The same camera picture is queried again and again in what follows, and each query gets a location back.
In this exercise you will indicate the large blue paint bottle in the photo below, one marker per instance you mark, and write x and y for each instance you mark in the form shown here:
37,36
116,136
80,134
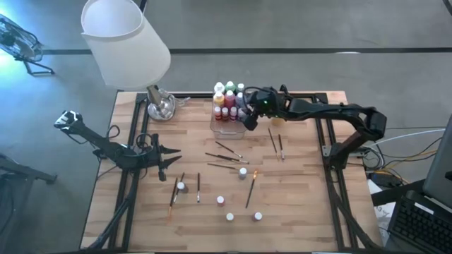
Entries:
240,99

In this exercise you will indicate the black power box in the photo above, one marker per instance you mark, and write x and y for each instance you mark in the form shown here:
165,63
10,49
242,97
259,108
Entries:
386,180

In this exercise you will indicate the small magenta paint bottle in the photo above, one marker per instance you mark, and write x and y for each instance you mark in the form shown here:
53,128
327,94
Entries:
258,216

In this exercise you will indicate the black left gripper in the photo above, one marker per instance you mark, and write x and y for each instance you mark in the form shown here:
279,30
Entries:
157,158

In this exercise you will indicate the small red-orange paint bottle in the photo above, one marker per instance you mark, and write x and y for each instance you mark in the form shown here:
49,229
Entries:
220,200

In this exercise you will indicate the black clamp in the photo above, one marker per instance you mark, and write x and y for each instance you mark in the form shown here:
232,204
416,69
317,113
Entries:
283,88

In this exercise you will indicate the small pink paint bottle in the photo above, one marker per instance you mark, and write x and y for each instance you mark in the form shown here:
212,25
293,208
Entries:
233,113

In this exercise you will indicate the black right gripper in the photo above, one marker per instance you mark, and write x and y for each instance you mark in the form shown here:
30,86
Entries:
268,104

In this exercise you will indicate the white printed paper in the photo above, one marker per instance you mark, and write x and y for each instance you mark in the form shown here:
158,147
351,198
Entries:
379,211

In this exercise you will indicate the black keyboard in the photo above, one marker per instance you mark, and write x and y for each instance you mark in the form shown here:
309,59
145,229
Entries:
420,222

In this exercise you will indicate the small dark olive paint bottle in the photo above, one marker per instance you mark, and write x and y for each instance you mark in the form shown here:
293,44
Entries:
181,187

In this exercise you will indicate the large paint bottles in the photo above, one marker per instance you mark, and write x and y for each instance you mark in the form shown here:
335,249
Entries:
241,86

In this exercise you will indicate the large yellow paint bottle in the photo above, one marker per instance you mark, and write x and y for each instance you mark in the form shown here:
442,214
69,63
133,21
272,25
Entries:
219,99

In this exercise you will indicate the small orange paint bottle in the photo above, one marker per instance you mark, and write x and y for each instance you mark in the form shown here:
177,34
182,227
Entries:
218,113

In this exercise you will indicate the small light brown paint bottle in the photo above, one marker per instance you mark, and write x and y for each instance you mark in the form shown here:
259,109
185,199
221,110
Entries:
225,114

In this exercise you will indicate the grey monitor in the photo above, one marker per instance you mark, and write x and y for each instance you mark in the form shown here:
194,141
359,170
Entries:
439,166

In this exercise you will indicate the clear plastic bin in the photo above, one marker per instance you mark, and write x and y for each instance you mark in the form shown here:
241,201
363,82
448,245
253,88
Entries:
226,132

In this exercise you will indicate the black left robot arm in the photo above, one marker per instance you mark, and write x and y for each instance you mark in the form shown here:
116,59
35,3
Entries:
95,141

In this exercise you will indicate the black floor fan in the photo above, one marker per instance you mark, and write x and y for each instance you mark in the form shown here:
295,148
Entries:
21,46

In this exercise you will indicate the small yellow paint bottle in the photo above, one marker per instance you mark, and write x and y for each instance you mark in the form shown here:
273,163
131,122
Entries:
230,216

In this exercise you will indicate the black desk bar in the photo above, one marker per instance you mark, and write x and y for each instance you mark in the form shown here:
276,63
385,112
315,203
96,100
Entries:
395,194

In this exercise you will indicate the small purple paint bottle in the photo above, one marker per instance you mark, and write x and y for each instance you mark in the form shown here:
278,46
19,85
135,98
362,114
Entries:
241,113

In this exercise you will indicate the grey side table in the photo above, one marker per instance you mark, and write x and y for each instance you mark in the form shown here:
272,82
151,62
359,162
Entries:
21,171

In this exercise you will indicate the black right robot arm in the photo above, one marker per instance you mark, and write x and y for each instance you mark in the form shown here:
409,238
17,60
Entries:
335,111

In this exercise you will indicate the long paintbrush orange bristles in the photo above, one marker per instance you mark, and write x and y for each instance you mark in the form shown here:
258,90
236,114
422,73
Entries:
251,190

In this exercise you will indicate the small grey paint bottle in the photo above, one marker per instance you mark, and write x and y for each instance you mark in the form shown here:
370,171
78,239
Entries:
242,173

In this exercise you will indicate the thin black paintbrush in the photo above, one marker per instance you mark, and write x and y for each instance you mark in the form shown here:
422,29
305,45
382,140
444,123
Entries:
175,198

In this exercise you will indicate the large light green paint bottle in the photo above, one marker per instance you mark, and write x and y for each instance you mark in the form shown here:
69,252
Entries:
230,85

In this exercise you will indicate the large pink paint bottle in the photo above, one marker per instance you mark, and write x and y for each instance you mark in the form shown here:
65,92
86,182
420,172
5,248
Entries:
230,98

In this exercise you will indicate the silver lamp white shade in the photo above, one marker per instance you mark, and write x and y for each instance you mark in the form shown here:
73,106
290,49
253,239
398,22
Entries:
125,46

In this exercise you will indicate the large white paint bottle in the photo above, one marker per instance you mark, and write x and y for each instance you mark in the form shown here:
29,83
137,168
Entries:
219,86

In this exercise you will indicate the black paintbrush silver ferrule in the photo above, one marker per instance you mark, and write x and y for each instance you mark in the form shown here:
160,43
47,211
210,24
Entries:
198,187
234,159
229,149

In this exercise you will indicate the fan paintbrush orange bristles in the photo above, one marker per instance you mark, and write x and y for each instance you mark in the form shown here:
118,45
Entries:
222,166

